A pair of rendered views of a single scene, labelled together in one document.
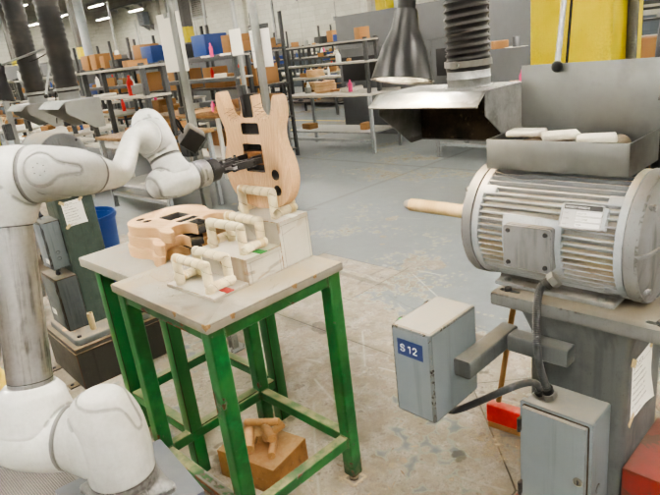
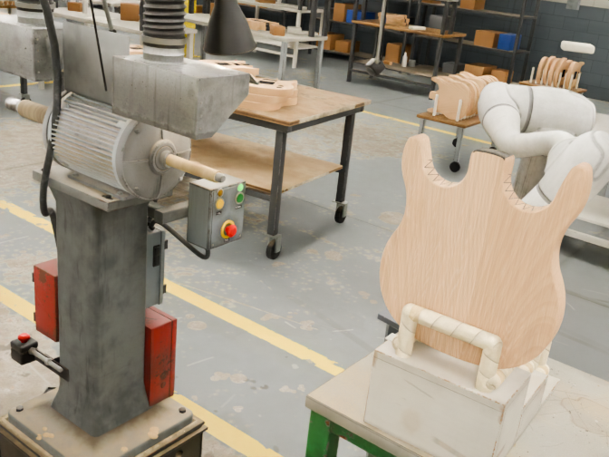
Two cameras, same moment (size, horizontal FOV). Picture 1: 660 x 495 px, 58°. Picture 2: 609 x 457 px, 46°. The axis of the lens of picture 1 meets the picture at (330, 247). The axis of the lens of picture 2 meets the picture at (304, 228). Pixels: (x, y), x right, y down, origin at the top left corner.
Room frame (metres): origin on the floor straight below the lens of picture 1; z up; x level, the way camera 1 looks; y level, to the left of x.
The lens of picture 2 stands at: (3.24, -0.34, 1.82)
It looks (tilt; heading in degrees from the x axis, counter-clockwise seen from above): 21 degrees down; 169
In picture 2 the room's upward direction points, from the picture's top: 6 degrees clockwise
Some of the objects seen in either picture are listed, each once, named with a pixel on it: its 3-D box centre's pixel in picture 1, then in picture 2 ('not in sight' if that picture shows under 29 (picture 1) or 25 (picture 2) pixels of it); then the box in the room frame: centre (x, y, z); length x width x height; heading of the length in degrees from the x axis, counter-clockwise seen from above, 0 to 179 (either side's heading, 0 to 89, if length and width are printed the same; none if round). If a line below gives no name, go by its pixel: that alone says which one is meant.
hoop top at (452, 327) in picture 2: not in sight; (450, 326); (2.12, 0.18, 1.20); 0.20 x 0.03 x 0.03; 46
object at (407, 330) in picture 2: not in sight; (406, 333); (2.06, 0.12, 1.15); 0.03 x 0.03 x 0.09
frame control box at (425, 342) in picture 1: (471, 373); (195, 215); (1.05, -0.26, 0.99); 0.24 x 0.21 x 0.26; 43
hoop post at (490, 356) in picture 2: not in sight; (488, 365); (2.18, 0.24, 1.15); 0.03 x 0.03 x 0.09
